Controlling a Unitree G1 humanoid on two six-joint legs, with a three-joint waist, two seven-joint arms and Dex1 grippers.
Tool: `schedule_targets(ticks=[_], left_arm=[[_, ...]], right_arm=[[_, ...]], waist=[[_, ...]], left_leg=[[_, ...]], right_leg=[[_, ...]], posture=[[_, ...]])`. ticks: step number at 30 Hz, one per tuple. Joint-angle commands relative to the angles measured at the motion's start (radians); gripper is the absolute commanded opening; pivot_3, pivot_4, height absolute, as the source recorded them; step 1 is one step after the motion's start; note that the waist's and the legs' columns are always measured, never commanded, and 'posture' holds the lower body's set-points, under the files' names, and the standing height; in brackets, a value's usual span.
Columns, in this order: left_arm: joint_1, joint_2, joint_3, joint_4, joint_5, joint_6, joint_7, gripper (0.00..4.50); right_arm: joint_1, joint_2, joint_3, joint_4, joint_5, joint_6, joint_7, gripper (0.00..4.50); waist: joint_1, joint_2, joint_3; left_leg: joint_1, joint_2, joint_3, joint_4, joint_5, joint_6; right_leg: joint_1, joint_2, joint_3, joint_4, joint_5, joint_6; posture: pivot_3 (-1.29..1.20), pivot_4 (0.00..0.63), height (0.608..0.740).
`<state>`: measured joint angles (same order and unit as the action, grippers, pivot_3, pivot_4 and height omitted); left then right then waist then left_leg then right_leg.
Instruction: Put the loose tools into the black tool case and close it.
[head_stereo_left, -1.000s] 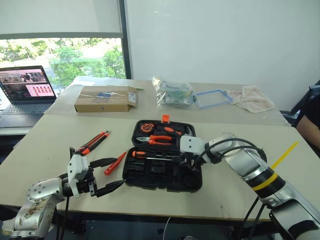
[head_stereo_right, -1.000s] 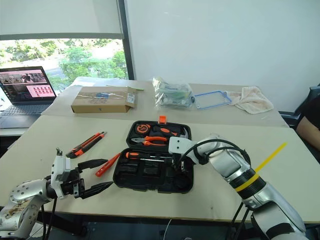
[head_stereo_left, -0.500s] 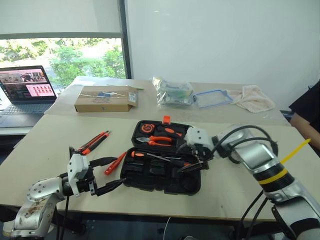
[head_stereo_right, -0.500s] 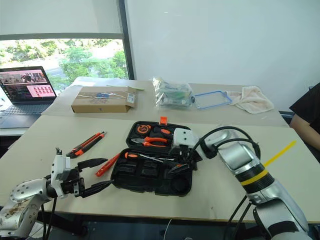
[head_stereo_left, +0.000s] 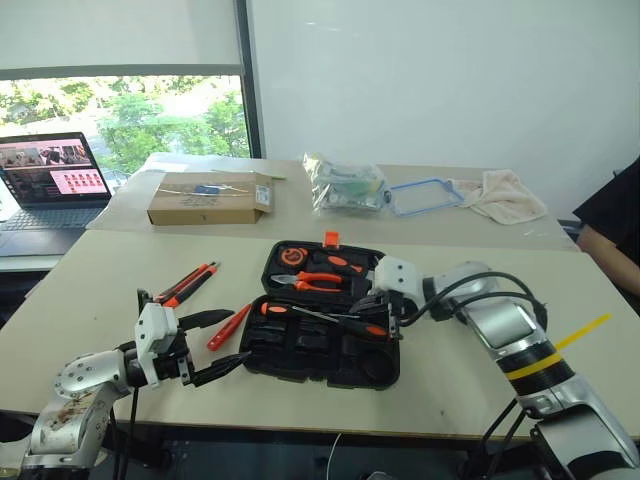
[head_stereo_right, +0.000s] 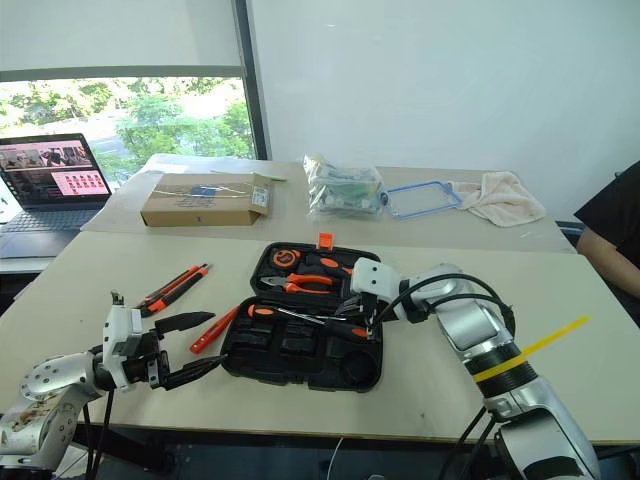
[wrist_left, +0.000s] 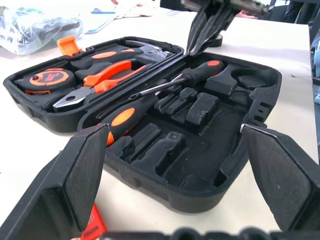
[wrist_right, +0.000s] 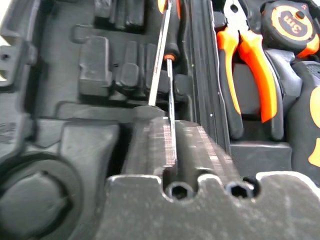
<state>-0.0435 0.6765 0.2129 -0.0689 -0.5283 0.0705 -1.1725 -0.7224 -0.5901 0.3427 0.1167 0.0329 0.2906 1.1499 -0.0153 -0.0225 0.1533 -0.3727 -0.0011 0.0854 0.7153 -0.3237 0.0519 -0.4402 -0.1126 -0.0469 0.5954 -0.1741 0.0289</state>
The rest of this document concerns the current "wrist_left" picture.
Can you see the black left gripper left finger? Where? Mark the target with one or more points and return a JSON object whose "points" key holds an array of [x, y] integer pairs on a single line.
{"points": [[67, 180]]}

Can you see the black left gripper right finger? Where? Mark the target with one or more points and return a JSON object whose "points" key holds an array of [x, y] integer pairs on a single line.
{"points": [[287, 180]]}

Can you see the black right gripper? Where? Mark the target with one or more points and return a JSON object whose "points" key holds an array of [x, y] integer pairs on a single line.
{"points": [[220, 3]]}

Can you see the black tape roll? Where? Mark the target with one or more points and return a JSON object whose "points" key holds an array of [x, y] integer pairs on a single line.
{"points": [[217, 43]]}

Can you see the small red box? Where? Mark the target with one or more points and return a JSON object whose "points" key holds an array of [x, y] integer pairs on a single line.
{"points": [[93, 225]]}

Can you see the black plastic tool case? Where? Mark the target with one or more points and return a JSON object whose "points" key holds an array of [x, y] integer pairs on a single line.
{"points": [[200, 160]]}

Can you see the orange case latch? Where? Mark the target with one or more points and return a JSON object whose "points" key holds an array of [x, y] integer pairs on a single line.
{"points": [[67, 45]]}

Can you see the black screwdriver orange end cap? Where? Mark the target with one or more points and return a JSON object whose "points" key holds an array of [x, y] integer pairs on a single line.
{"points": [[200, 71]]}

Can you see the black screwdriver orange oval grip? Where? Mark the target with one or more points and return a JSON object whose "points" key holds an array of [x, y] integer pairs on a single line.
{"points": [[122, 117]]}

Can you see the black orange tape measure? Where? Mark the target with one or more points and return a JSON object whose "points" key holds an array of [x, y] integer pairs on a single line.
{"points": [[50, 77]]}

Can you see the clear lid with blue rim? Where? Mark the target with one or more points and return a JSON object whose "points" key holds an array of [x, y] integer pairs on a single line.
{"points": [[100, 23]]}

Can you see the clear plastic bag of parts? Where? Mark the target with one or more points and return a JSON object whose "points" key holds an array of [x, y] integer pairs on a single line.
{"points": [[37, 27]]}

